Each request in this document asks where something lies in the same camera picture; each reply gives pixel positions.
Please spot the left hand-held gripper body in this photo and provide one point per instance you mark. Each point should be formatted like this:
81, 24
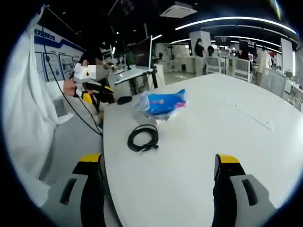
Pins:
80, 74

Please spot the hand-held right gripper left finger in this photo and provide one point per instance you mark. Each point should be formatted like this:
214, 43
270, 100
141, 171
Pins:
71, 201

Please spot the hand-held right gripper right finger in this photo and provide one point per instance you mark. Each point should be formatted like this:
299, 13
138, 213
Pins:
239, 201

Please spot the small black oblong item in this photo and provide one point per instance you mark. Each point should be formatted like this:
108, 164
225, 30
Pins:
124, 100

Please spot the blue plastic package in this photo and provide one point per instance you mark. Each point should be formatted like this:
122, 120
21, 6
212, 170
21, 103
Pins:
161, 104

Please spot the white tabletop table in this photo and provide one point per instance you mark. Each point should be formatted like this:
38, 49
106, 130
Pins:
201, 146

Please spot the person's left hand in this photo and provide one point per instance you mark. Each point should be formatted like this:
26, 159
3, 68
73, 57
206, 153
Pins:
69, 88

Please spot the white standing desk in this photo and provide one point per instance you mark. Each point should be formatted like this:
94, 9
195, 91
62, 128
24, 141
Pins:
132, 73

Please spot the person's white garment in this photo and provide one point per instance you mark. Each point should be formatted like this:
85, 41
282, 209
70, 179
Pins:
26, 99

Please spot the ceiling air conditioner unit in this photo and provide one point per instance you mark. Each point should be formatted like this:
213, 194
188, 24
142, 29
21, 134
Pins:
178, 10

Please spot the white mesh office chair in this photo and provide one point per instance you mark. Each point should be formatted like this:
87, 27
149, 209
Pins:
214, 64
242, 68

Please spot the white low cabinet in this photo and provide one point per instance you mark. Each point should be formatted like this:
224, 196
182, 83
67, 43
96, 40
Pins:
274, 82

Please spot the long curved ceiling light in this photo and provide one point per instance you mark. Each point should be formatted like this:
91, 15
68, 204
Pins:
236, 20

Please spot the blue white wall poster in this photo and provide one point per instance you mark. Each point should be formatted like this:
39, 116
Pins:
55, 61

